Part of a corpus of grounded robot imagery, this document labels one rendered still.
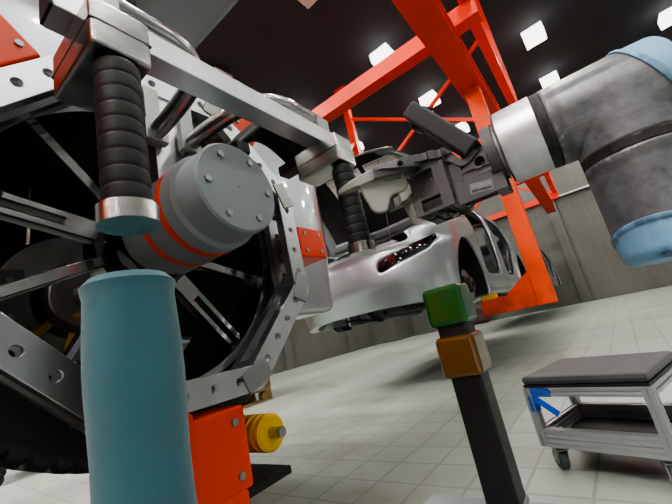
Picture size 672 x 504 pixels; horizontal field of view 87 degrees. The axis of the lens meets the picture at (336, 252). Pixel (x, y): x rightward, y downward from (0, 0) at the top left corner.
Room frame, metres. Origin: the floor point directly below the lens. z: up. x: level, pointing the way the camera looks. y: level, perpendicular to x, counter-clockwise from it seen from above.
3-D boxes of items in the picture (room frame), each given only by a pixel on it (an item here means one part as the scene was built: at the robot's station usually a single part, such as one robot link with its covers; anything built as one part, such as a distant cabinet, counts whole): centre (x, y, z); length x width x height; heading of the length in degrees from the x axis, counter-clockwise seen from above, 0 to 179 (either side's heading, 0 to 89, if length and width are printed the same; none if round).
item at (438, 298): (0.38, -0.10, 0.64); 0.04 x 0.04 x 0.04; 56
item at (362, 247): (0.53, -0.04, 0.83); 0.04 x 0.04 x 0.16
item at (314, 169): (0.55, -0.02, 0.93); 0.09 x 0.05 x 0.05; 56
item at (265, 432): (0.68, 0.26, 0.51); 0.29 x 0.06 x 0.06; 56
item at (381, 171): (0.44, -0.11, 0.83); 0.09 x 0.05 x 0.02; 92
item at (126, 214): (0.25, 0.15, 0.83); 0.04 x 0.04 x 0.16
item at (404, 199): (0.54, -0.13, 0.81); 0.09 x 0.03 x 0.06; 20
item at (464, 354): (0.38, -0.10, 0.59); 0.04 x 0.04 x 0.04; 56
